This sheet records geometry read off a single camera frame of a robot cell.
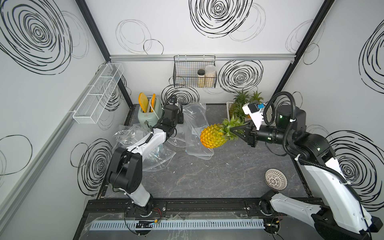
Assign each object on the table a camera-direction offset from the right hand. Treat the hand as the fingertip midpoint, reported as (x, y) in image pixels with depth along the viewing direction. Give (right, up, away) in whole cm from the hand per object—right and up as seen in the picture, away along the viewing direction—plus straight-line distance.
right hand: (234, 129), depth 55 cm
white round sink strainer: (+30, -30, +27) cm, 51 cm away
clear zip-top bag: (-53, -5, +28) cm, 60 cm away
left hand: (-25, +8, +34) cm, 43 cm away
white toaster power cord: (-43, +13, +39) cm, 59 cm away
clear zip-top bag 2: (-25, -9, +36) cm, 45 cm away
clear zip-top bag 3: (-14, +3, +29) cm, 32 cm away
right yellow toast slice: (-41, +16, +39) cm, 59 cm away
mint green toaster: (-43, +4, +40) cm, 59 cm away
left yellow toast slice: (-48, +15, +40) cm, 64 cm away
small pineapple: (+16, +17, +42) cm, 48 cm away
